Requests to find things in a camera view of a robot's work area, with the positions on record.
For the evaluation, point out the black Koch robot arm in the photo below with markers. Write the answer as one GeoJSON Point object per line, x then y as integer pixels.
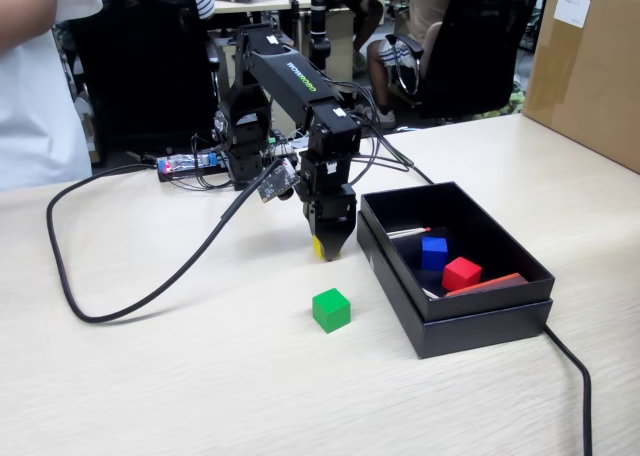
{"type": "Point", "coordinates": [295, 81]}

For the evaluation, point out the black armrest office chair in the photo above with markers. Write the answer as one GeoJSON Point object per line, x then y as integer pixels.
{"type": "Point", "coordinates": [480, 51]}

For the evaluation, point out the green patterned bag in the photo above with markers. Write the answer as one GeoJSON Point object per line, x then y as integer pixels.
{"type": "Point", "coordinates": [505, 110]}

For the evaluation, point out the seated person in beige shirt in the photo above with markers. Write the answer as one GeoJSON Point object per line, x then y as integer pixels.
{"type": "Point", "coordinates": [425, 6]}

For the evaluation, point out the large brown cardboard box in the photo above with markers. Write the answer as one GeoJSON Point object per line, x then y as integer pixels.
{"type": "Point", "coordinates": [590, 86]}

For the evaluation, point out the large black office chair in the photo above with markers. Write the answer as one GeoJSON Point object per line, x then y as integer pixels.
{"type": "Point", "coordinates": [150, 76]}

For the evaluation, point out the beige desk side panel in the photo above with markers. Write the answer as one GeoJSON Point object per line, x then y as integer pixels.
{"type": "Point", "coordinates": [342, 51]}

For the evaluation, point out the black pole with white rings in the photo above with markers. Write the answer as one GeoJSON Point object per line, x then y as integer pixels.
{"type": "Point", "coordinates": [318, 26]}

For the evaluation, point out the yellow wooden cube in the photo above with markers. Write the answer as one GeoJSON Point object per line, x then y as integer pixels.
{"type": "Point", "coordinates": [316, 246]}

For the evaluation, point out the black open box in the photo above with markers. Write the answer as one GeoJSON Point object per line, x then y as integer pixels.
{"type": "Point", "coordinates": [475, 333]}

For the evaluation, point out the bare forearm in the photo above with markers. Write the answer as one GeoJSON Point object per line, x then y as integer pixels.
{"type": "Point", "coordinates": [20, 11]}

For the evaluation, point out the black cardboard box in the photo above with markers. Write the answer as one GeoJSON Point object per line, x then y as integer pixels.
{"type": "Point", "coordinates": [475, 216]}

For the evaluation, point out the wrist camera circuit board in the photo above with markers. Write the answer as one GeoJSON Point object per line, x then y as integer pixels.
{"type": "Point", "coordinates": [275, 183]}

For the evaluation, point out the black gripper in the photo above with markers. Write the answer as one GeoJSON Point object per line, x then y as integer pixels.
{"type": "Point", "coordinates": [330, 206]}

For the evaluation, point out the green wooden cube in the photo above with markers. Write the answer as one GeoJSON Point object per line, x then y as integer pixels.
{"type": "Point", "coordinates": [330, 311]}

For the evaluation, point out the blue wooden cube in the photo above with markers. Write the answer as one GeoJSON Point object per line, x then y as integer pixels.
{"type": "Point", "coordinates": [434, 253]}

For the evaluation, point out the red wooden cube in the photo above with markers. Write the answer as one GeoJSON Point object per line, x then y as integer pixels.
{"type": "Point", "coordinates": [460, 273]}

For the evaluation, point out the controller board with red LED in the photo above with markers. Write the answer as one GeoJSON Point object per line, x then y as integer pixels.
{"type": "Point", "coordinates": [167, 168]}

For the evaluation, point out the person in white T-shirt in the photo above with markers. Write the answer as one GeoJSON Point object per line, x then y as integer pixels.
{"type": "Point", "coordinates": [35, 126]}

